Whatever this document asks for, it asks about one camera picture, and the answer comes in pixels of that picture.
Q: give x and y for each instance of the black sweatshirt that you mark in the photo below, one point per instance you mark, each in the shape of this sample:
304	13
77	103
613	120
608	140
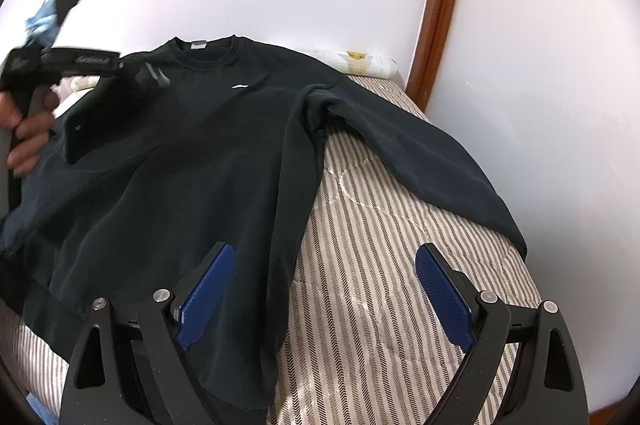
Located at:
145	175

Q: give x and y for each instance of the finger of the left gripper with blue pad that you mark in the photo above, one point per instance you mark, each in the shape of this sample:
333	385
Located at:
42	29

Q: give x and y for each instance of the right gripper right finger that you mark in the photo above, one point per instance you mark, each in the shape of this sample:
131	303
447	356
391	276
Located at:
545	385

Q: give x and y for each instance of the white patterned pillow roll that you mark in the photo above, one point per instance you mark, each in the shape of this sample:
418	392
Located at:
356	63

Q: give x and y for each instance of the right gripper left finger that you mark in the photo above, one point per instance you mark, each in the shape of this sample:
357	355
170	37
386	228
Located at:
129	363

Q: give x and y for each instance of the person's left hand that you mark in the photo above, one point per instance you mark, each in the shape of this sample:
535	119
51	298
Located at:
32	133

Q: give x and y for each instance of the striped quilted bed cover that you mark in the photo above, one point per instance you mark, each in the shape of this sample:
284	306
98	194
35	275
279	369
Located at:
364	345

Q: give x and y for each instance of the brown wooden door frame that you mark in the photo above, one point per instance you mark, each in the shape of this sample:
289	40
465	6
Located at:
431	43

